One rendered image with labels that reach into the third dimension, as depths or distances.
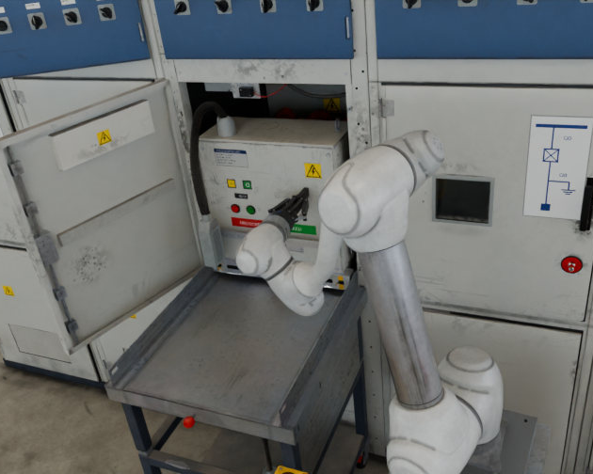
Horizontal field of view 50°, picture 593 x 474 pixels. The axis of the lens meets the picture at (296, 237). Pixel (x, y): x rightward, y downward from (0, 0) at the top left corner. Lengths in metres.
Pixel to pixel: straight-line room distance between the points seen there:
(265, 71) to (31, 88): 0.95
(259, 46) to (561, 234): 1.04
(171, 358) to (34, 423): 1.41
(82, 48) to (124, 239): 0.63
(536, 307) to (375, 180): 1.05
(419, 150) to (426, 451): 0.63
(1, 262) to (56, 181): 1.24
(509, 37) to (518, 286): 0.76
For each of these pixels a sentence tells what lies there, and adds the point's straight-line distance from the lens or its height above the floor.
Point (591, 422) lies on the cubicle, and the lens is 2.44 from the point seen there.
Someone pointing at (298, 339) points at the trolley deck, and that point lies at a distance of 2.03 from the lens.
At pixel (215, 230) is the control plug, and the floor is 1.09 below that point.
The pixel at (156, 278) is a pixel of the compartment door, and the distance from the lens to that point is 2.36.
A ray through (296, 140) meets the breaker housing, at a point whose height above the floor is 1.39.
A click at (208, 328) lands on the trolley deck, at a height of 0.85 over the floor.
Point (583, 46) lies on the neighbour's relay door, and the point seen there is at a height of 1.68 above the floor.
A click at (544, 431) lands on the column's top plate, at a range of 1.91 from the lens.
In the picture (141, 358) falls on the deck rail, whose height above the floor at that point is 0.85.
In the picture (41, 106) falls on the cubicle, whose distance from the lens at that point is 2.56.
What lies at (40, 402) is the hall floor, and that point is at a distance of 3.45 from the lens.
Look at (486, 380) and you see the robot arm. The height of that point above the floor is 1.06.
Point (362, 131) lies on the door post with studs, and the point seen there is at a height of 1.43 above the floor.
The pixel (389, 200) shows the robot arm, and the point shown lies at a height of 1.57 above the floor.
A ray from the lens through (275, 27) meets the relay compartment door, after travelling 1.93.
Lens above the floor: 2.12
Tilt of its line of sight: 30 degrees down
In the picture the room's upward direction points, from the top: 7 degrees counter-clockwise
